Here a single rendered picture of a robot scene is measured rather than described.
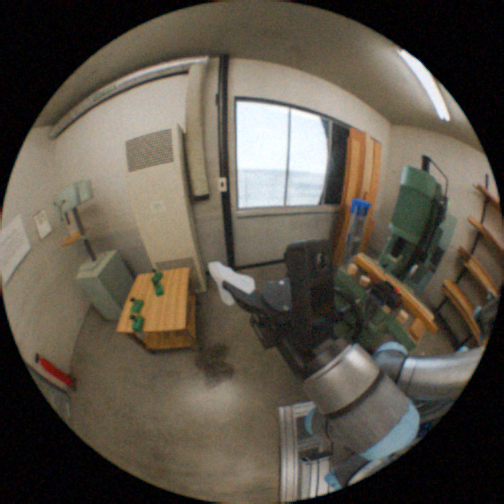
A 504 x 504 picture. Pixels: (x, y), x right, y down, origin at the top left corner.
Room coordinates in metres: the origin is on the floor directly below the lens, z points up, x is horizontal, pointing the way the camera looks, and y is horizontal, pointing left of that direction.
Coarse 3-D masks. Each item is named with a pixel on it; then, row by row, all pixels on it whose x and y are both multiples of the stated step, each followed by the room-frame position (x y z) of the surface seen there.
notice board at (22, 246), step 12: (12, 228) 0.05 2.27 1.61; (24, 228) 0.24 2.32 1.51; (0, 240) -0.18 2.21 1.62; (12, 240) 0.00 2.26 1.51; (24, 240) 0.19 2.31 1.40; (0, 252) -0.24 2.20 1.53; (12, 252) -0.05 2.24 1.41; (24, 252) 0.12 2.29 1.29; (0, 264) -0.30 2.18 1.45; (12, 264) -0.12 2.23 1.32
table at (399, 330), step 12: (348, 264) 0.60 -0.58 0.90; (348, 276) 0.50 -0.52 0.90; (360, 276) 0.49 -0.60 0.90; (360, 288) 0.41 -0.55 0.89; (396, 312) 0.22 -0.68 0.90; (408, 312) 0.19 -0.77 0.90; (372, 324) 0.21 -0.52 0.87; (396, 324) 0.16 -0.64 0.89; (408, 324) 0.13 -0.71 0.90; (396, 336) 0.12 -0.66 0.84; (408, 336) 0.08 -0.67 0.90; (408, 348) 0.03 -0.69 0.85
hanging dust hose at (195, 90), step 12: (192, 72) 1.34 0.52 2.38; (204, 72) 1.39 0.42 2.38; (192, 84) 1.33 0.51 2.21; (204, 84) 1.43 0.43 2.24; (192, 96) 1.33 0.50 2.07; (192, 108) 1.33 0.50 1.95; (192, 120) 1.33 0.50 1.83; (192, 132) 1.33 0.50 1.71; (192, 144) 1.32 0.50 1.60; (192, 156) 1.32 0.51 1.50; (192, 168) 1.33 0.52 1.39; (204, 168) 1.38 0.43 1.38; (192, 180) 1.34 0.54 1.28; (204, 180) 1.36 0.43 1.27; (204, 192) 1.34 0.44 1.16
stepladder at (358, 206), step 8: (352, 200) 1.34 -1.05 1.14; (360, 200) 1.31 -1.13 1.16; (352, 208) 1.31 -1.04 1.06; (360, 208) 1.22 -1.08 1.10; (368, 208) 1.27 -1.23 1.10; (352, 216) 1.29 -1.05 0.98; (360, 216) 1.30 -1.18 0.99; (352, 224) 1.25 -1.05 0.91; (360, 224) 1.28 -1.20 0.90; (352, 232) 1.22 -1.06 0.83; (360, 232) 1.26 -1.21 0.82; (352, 240) 1.21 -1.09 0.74; (360, 240) 1.22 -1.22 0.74; (344, 256) 1.22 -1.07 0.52; (352, 256) 1.23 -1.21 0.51; (344, 264) 1.16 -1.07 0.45
